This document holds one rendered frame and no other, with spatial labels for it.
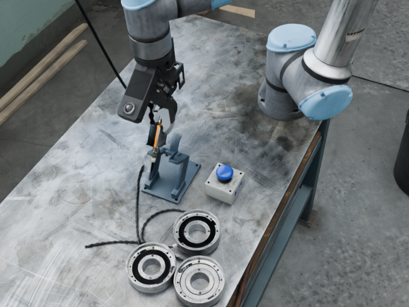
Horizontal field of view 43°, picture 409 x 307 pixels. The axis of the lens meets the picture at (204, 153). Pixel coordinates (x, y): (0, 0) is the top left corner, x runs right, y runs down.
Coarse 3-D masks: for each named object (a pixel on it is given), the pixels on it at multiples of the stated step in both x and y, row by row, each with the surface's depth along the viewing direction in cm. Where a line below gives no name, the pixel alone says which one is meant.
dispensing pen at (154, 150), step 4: (160, 120) 109; (152, 124) 108; (156, 124) 108; (152, 128) 108; (156, 128) 107; (152, 132) 108; (152, 136) 108; (148, 140) 109; (152, 140) 108; (148, 144) 109; (152, 144) 109; (156, 148) 110; (152, 152) 111; (156, 152) 111; (152, 156) 111; (156, 156) 111; (152, 160) 112; (152, 164) 112; (152, 168) 112
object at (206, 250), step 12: (180, 216) 114; (204, 216) 115; (192, 228) 115; (204, 228) 114; (216, 228) 113; (192, 240) 111; (204, 240) 111; (216, 240) 110; (192, 252) 109; (204, 252) 110
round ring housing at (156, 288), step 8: (136, 248) 109; (144, 248) 111; (160, 248) 110; (168, 248) 109; (128, 256) 108; (136, 256) 109; (152, 256) 110; (168, 256) 109; (128, 264) 108; (144, 264) 109; (152, 264) 111; (160, 264) 109; (176, 264) 107; (128, 272) 107; (160, 272) 107; (136, 280) 106; (168, 280) 105; (136, 288) 106; (144, 288) 104; (152, 288) 104; (160, 288) 105
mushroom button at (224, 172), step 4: (220, 168) 118; (224, 168) 118; (228, 168) 118; (216, 172) 118; (220, 172) 117; (224, 172) 117; (228, 172) 117; (232, 172) 117; (220, 176) 117; (224, 176) 117; (228, 176) 117
